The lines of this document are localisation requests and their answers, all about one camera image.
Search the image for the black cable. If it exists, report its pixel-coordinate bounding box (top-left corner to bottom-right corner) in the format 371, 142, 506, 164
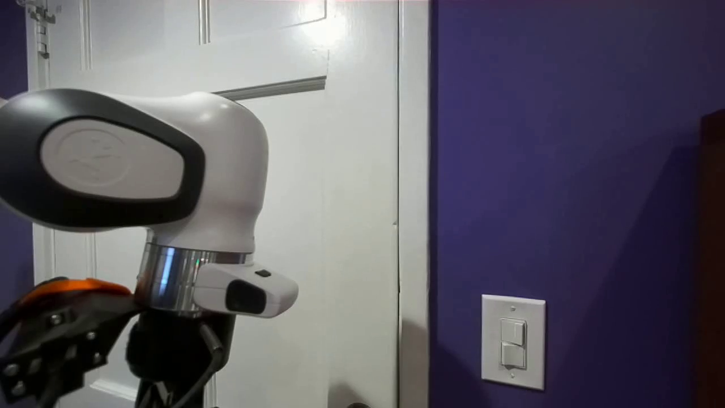
171, 320, 231, 408

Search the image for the black orange bracket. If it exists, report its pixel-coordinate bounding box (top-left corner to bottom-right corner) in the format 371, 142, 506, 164
0, 277, 141, 408

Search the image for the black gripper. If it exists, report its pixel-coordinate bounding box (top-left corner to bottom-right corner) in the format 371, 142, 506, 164
122, 303, 239, 408

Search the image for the silver door chain latch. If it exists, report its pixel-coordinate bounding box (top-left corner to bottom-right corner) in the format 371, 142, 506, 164
20, 0, 59, 64

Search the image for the brown wooden cabinet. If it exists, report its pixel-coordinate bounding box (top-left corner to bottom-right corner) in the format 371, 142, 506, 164
694, 110, 725, 408

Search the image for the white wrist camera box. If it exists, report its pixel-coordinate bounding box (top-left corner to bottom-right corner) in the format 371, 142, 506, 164
190, 258, 301, 320

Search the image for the white light switch plate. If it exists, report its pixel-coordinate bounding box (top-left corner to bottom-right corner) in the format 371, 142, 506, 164
480, 293, 548, 393

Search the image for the white panel door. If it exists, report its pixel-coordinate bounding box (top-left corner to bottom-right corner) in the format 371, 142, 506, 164
26, 0, 403, 408

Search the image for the white door frame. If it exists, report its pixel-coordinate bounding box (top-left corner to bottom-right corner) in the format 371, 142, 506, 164
395, 0, 434, 408

